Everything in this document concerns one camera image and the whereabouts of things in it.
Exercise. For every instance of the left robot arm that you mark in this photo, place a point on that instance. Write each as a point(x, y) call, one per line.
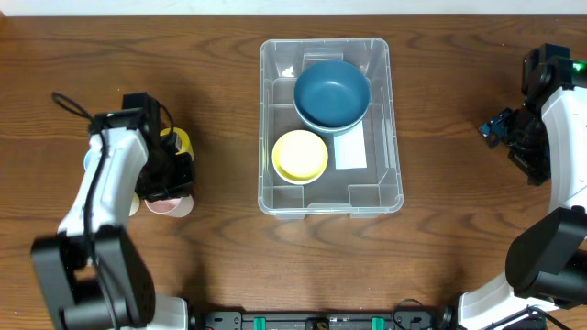
point(90, 273)

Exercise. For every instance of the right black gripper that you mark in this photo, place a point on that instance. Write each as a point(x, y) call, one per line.
point(520, 149)

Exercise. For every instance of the pink cup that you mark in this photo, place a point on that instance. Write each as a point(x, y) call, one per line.
point(176, 207)

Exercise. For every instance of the beige bowl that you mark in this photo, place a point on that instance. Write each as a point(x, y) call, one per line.
point(299, 112)

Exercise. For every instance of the yellow cup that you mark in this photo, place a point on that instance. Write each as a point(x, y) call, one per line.
point(184, 141)

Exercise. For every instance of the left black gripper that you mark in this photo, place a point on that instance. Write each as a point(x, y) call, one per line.
point(168, 186)

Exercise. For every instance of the white bowl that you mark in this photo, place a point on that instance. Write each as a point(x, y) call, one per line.
point(300, 177)

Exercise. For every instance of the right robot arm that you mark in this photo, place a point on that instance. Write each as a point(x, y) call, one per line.
point(545, 267)

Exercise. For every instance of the cream white cup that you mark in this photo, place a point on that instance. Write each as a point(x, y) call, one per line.
point(135, 204)

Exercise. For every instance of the light blue cup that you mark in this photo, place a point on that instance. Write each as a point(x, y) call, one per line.
point(87, 159)

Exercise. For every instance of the yellow bowl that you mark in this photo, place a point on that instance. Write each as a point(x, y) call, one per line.
point(299, 150)

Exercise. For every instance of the dark blue bowl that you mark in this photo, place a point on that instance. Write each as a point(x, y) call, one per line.
point(332, 93)
point(329, 132)

